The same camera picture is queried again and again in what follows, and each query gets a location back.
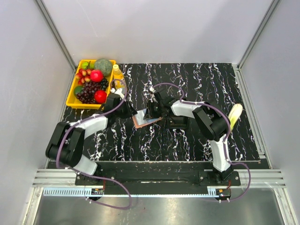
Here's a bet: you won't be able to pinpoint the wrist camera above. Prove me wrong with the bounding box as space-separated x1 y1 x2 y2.
111 88 125 96
150 87 158 103

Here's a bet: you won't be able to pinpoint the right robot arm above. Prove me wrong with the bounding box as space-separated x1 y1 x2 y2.
143 90 233 186

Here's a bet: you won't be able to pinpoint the small red fruit bunch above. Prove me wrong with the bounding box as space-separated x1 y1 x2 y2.
75 68 92 86

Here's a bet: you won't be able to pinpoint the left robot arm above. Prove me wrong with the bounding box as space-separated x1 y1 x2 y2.
45 94 137 185

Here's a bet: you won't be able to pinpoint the black card box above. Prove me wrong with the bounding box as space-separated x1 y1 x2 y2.
166 115 189 129

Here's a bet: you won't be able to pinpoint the yellow plastic tray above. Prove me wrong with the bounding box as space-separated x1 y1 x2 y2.
66 59 101 109

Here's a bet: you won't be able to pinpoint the red pomegranate upper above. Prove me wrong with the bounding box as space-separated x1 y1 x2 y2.
90 70 104 83

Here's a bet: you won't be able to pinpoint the dark purple grape bunch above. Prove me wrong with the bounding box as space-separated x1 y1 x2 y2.
75 81 101 104

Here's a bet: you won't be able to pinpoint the small black grape bunch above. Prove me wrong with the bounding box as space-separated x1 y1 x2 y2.
100 78 109 91

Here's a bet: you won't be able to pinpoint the yellow juice bottle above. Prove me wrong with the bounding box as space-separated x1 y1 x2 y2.
112 64 126 90

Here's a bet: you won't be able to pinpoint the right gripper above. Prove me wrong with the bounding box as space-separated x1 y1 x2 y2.
143 100 164 121

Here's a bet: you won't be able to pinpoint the red pomegranate lower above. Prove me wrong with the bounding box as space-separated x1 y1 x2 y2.
94 90 107 104

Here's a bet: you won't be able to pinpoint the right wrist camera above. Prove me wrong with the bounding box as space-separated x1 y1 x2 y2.
150 87 158 103

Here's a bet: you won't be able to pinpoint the pink leather card holder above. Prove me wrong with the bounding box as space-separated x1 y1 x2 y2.
132 109 162 128

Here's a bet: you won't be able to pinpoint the green melon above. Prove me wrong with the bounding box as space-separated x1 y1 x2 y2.
94 59 113 77

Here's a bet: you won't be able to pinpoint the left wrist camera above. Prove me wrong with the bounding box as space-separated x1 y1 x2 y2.
111 88 125 96

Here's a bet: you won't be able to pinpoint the red pomegranate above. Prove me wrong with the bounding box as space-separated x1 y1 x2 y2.
90 70 104 83
94 90 107 104

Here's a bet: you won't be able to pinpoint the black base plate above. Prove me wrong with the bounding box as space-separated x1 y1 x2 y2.
75 161 241 195

